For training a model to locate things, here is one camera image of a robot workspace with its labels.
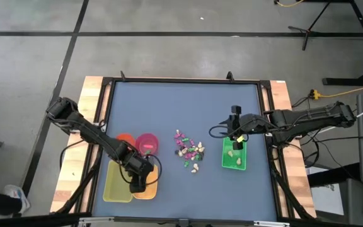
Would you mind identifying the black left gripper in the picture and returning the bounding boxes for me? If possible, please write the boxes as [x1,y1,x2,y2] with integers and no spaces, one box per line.
[118,151,154,194]

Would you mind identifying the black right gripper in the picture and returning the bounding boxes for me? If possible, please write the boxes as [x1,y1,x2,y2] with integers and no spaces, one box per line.
[225,113,255,151]

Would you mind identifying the orange-yellow plastic bin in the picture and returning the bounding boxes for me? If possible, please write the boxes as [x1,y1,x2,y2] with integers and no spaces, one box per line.
[132,163,159,201]

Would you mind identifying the green plastic basket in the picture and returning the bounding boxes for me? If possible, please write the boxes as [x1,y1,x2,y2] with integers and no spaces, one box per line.
[221,136,248,172]

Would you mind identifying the translucent yellow plastic bin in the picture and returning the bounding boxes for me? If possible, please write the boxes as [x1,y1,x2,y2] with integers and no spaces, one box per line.
[102,159,134,203]

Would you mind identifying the pink plastic bowl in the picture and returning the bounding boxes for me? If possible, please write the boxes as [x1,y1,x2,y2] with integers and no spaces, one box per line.
[134,132,161,158]

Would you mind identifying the orange plastic bowl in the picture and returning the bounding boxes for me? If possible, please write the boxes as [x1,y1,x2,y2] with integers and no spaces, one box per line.
[115,132,137,151]

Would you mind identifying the wooden side board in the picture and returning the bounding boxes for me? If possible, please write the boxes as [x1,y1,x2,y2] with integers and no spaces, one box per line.
[262,80,317,219]
[49,75,112,214]

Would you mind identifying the white box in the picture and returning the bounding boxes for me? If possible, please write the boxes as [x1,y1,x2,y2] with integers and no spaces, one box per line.
[307,166,346,216]

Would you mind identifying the black tripod stand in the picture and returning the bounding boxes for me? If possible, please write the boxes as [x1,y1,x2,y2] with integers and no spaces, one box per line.
[287,0,363,51]

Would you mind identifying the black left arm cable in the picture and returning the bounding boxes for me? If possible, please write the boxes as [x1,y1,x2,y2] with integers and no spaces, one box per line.
[118,154,163,187]

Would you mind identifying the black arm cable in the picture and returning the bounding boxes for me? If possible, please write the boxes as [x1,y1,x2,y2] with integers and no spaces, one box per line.
[209,124,248,143]
[118,154,163,187]

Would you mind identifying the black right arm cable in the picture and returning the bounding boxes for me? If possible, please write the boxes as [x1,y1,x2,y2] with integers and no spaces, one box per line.
[209,124,248,143]

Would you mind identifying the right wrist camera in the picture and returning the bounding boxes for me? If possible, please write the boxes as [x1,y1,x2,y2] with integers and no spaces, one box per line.
[231,105,243,124]

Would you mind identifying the aluminium rail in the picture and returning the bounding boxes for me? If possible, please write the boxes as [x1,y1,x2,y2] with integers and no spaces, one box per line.
[253,221,290,227]
[79,216,115,222]

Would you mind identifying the yellow extension cable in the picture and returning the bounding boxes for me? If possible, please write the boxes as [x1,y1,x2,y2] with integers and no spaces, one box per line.
[309,80,363,100]

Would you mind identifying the black floor cables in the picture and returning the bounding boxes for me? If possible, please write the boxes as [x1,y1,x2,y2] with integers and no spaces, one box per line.
[290,94,363,173]

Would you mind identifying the black desk leg frame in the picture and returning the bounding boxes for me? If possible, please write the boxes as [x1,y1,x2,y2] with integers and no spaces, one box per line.
[321,0,363,88]

